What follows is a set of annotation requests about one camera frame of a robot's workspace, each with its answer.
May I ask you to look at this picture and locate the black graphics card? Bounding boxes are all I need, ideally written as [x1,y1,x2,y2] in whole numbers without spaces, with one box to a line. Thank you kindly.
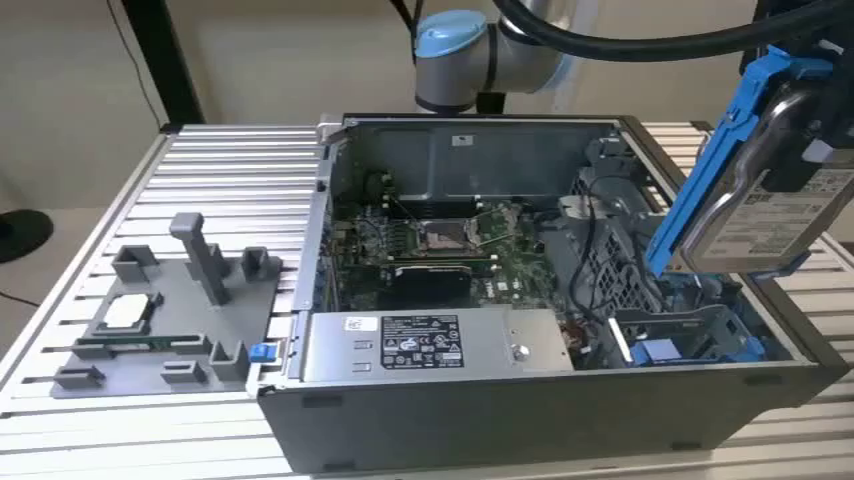
[381,263,475,310]

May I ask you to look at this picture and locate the hard disk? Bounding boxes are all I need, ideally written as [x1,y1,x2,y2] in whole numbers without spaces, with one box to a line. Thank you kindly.
[643,44,854,279]
[626,338,736,367]

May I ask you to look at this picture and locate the green motherboard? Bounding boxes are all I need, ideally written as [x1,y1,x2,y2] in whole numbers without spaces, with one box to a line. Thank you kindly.
[333,192,575,314]

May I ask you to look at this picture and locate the grey parts rack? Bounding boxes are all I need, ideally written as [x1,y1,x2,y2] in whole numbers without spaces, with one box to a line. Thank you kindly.
[50,212,289,401]

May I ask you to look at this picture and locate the silver power supply unit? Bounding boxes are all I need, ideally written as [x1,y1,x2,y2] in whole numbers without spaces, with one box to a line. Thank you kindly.
[297,308,577,382]

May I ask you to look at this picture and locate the red brown wire bundle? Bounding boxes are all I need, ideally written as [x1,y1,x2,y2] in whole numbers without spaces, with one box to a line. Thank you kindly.
[558,319,597,357]

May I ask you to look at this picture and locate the black upright frame post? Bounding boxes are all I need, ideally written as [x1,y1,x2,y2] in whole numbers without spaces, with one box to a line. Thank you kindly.
[119,0,208,127]

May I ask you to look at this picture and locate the long thin black wire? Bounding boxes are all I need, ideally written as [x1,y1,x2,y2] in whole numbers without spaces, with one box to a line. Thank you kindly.
[566,197,619,354]

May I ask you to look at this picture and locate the silver CPU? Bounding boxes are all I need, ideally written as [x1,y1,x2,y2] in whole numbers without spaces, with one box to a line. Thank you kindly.
[99,294,154,330]

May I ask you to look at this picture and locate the grey metal disk bay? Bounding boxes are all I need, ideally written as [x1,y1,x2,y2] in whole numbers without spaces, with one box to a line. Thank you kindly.
[541,137,746,324]

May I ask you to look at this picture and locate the black expansion slot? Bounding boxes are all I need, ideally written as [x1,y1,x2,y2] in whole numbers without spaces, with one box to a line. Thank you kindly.
[386,253,501,266]

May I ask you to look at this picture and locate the dark grey PC case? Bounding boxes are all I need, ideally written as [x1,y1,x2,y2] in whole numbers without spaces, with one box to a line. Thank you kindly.
[244,112,850,474]

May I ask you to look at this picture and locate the round black stand foot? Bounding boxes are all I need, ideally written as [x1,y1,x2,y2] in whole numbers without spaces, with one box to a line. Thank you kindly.
[0,209,55,264]

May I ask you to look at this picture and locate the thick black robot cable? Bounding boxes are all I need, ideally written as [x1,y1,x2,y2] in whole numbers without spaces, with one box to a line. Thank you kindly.
[491,0,764,63]

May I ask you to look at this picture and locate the thin black wall cable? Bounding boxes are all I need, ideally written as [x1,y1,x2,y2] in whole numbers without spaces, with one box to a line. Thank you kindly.
[104,0,174,132]

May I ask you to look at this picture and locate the CPU socket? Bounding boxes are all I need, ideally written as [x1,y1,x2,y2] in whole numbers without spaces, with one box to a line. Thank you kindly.
[414,217,483,251]

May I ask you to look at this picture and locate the socket cover metal frame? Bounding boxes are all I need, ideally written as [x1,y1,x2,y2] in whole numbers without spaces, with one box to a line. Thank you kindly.
[466,207,519,242]

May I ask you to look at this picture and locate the black RAM slots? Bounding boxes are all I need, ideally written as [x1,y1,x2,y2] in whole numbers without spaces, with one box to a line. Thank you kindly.
[383,193,486,221]

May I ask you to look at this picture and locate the locking lever wire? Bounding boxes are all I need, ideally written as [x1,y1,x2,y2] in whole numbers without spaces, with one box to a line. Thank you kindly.
[385,188,429,227]

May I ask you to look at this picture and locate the green RAM stick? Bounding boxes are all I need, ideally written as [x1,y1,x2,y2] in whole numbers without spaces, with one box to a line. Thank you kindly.
[76,335,202,350]

